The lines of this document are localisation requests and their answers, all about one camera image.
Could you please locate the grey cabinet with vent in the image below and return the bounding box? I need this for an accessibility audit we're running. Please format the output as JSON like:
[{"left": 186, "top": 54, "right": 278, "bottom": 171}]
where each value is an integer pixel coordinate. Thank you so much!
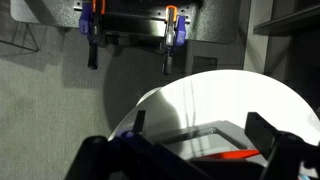
[{"left": 184, "top": 39, "right": 248, "bottom": 76}]

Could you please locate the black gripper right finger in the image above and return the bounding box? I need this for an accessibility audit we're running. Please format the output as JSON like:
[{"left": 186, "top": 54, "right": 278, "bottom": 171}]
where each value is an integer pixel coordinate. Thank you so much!
[{"left": 244, "top": 111, "right": 282, "bottom": 161}]

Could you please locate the blue orange bar clamp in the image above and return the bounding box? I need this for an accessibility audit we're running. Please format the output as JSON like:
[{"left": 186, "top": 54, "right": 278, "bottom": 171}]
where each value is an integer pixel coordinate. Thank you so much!
[
  {"left": 78, "top": 0, "right": 108, "bottom": 71},
  {"left": 161, "top": 4, "right": 188, "bottom": 76}
]

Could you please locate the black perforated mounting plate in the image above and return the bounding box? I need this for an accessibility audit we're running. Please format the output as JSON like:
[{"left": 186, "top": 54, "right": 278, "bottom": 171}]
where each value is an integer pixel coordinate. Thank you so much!
[{"left": 73, "top": 0, "right": 201, "bottom": 38}]

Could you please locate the grey device with keypad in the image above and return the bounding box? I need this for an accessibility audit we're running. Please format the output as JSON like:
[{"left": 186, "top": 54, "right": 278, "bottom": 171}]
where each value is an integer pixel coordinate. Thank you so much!
[{"left": 149, "top": 119, "right": 269, "bottom": 169}]

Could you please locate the thin wire rack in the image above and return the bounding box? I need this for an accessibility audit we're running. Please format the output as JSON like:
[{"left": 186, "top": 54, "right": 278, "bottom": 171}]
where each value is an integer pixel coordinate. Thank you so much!
[{"left": 0, "top": 19, "right": 40, "bottom": 53}]

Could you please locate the grey speckled panel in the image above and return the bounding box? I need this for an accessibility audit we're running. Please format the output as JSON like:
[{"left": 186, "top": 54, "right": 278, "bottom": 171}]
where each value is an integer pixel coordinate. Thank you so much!
[{"left": 9, "top": 0, "right": 242, "bottom": 45}]

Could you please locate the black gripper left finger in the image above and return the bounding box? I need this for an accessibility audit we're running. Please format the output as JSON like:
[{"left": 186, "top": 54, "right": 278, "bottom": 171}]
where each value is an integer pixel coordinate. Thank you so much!
[{"left": 132, "top": 110, "right": 147, "bottom": 135}]

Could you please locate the dark wall shelf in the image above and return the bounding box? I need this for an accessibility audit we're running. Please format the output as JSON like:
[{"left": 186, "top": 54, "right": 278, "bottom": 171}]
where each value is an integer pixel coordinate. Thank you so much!
[{"left": 253, "top": 4, "right": 320, "bottom": 36}]

